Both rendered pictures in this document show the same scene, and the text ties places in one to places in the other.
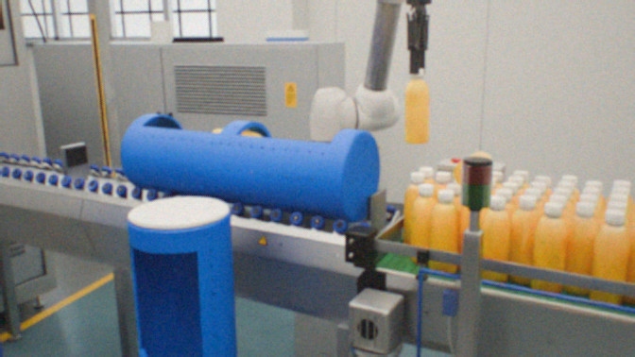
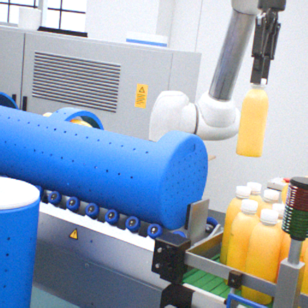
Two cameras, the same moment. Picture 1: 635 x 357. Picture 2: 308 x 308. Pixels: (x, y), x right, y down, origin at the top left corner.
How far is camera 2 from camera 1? 26 cm
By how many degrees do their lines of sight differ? 3
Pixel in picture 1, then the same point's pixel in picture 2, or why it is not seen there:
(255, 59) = (112, 56)
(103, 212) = not seen: outside the picture
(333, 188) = (151, 189)
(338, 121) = (177, 125)
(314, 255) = (123, 258)
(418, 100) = (255, 110)
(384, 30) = (235, 40)
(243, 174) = (64, 162)
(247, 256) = (55, 248)
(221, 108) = (74, 98)
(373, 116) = (213, 125)
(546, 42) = not seen: outside the picture
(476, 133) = not seen: outside the picture
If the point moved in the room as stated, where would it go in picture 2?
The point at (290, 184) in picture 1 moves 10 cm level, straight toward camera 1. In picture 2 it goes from (109, 179) to (106, 189)
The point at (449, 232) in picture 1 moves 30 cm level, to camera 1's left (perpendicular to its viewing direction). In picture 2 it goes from (267, 257) to (139, 239)
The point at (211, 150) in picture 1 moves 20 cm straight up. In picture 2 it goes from (36, 133) to (40, 67)
